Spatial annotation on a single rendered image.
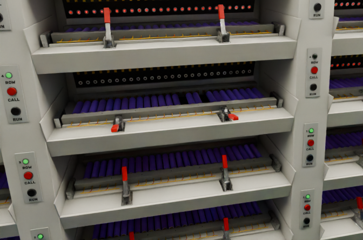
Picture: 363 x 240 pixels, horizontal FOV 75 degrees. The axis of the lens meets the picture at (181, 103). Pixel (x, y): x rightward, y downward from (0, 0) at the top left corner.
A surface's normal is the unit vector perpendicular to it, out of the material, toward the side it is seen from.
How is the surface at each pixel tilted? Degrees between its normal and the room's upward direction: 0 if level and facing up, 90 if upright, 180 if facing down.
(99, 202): 18
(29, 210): 90
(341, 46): 108
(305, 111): 90
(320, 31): 90
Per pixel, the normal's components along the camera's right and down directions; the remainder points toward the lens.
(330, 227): -0.01, -0.88
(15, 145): 0.15, 0.18
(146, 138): 0.16, 0.47
